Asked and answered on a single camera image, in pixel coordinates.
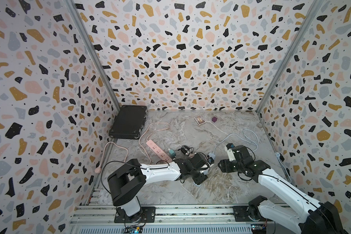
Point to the aluminium corner post left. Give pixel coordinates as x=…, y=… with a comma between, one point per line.
x=106, y=86

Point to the aluminium corner post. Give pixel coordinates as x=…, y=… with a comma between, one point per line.
x=106, y=86
x=313, y=10

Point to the white power strip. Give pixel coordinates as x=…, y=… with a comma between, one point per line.
x=211, y=155

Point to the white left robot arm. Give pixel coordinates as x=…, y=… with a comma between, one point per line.
x=128, y=180

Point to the playing card box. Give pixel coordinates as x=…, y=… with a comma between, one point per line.
x=199, y=119

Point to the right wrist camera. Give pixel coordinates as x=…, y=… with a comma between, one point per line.
x=229, y=149

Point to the pink power strip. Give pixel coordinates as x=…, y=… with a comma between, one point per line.
x=158, y=151

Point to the black briefcase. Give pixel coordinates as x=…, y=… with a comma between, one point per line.
x=129, y=122

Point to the aluminium corner post right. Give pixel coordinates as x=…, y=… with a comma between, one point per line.
x=313, y=10

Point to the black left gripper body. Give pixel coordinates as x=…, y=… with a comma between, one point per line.
x=199, y=177

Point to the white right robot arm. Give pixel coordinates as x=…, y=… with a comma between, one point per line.
x=306, y=214

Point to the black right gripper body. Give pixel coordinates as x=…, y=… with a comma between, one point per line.
x=231, y=166

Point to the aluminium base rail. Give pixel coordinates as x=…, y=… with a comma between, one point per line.
x=185, y=219

